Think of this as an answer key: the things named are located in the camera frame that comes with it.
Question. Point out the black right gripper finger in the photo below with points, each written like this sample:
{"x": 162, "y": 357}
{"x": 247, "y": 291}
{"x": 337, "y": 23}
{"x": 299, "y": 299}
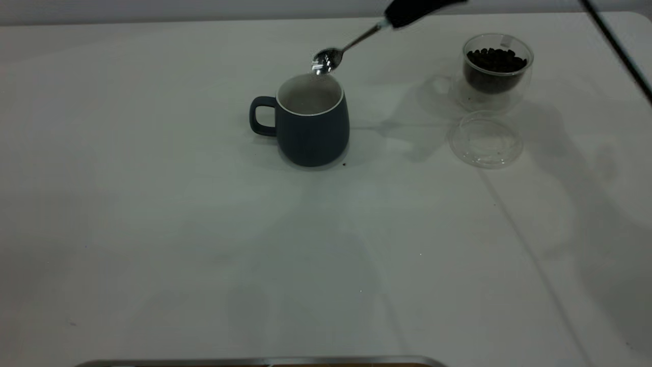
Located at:
{"x": 415, "y": 11}

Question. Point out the dark grey ceramic mug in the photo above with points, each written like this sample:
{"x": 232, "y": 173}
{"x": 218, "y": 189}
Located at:
{"x": 313, "y": 137}

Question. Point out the dark coffee beans pile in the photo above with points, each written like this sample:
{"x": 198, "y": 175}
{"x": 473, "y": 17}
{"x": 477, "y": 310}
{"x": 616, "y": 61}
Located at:
{"x": 494, "y": 69}

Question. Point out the double-walled clear glass cup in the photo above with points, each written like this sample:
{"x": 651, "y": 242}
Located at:
{"x": 496, "y": 99}

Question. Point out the small clear glass dish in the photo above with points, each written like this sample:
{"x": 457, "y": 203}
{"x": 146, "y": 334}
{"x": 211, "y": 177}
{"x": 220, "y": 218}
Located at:
{"x": 486, "y": 142}

